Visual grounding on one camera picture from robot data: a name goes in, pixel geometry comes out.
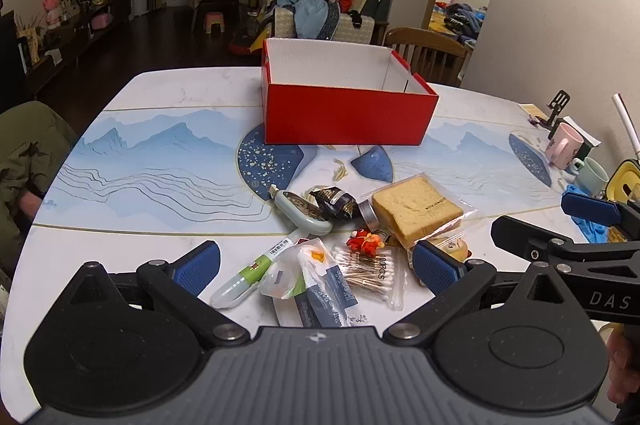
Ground dark wooden television cabinet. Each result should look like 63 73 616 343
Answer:
25 0 137 82

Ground blue cloth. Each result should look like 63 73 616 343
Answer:
562 185 611 247

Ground tissue packet grey label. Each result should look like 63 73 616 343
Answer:
274 295 326 329

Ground red floor object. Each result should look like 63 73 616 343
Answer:
229 32 263 56

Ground tissue packet with orange print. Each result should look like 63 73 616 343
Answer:
296 239 363 329

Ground pile of blue clothes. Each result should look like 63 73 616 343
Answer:
276 0 341 41

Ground small metal tin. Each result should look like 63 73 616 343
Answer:
359 200 391 231

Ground white plastic rod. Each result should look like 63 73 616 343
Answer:
612 92 640 162

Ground pink mug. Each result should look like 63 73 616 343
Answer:
544 121 586 171

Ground pale green oval case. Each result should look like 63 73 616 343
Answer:
270 185 334 236

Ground black and gold wrapper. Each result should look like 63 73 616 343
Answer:
307 186 361 222

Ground pale green mug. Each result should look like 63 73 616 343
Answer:
570 156 611 197

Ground red figurine keychain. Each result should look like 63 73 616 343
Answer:
346 229 386 256

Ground wooden chair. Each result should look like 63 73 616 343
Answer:
382 26 468 87

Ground red cardboard box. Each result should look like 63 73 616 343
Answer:
260 38 440 147

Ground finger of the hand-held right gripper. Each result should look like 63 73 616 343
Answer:
491 215 640 274
561 192 640 229

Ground black phone stand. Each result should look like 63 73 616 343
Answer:
545 89 572 131

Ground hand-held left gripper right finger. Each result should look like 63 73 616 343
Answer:
384 240 598 347

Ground green and white pen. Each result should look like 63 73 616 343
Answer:
210 235 297 310

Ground translucent bag with green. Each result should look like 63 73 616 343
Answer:
259 247 307 301

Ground person's right hand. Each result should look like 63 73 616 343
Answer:
607 327 640 406

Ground bagged bread slice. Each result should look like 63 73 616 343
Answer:
370 175 481 252

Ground tan squishy toy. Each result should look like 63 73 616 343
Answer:
437 236 472 263

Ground olive green jacket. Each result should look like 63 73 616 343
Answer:
0 101 78 276

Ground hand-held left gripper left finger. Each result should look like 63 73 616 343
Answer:
47 241 250 350

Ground cotton swabs pack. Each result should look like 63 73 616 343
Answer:
331 242 404 311

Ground paper slip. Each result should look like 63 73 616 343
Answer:
517 102 551 128

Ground clothes on bed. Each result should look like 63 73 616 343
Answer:
431 1 486 46

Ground yellow container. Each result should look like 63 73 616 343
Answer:
605 159 640 206

